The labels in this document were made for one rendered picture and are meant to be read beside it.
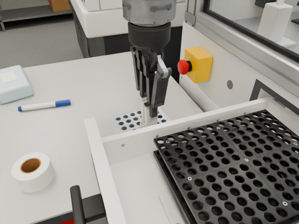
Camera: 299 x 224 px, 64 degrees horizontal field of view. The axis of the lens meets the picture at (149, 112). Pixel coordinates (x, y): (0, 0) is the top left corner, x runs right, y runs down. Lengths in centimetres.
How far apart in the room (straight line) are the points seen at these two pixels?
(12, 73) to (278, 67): 72
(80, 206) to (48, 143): 33
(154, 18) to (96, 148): 21
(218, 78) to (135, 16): 30
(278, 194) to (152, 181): 18
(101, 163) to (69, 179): 22
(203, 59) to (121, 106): 26
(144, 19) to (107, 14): 63
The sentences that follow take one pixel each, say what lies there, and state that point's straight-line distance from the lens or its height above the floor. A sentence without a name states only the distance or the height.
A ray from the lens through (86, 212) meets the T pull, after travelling 31.
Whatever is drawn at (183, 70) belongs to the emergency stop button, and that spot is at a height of 87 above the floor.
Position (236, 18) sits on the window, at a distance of 58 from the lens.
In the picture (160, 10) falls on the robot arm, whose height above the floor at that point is 106.
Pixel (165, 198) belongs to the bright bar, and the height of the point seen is 85.
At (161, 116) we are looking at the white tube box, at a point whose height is 79.
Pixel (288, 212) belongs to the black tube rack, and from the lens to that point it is 35.
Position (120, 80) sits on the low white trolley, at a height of 76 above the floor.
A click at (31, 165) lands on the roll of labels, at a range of 56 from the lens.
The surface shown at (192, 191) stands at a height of 90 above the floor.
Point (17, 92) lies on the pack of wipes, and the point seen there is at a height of 79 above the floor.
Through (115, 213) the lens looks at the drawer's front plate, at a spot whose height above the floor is 93.
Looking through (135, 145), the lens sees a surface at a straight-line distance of 42.
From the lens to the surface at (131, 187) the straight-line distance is 41.
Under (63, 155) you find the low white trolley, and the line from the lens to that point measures 58.
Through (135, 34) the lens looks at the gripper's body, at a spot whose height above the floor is 103.
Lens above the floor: 117
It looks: 38 degrees down
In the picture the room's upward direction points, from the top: straight up
